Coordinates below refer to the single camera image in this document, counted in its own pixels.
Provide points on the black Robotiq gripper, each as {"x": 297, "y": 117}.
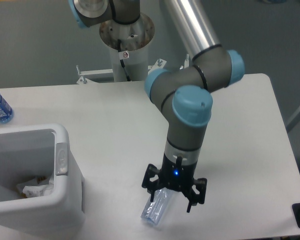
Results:
{"x": 177, "y": 178}

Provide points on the clear plastic water bottle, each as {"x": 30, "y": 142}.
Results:
{"x": 154, "y": 210}

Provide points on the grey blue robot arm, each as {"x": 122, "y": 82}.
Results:
{"x": 183, "y": 97}

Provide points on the trash pieces inside can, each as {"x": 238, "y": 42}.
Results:
{"x": 27, "y": 183}

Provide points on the white plastic trash can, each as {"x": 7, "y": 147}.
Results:
{"x": 41, "y": 184}

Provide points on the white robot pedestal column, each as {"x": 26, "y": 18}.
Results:
{"x": 128, "y": 47}

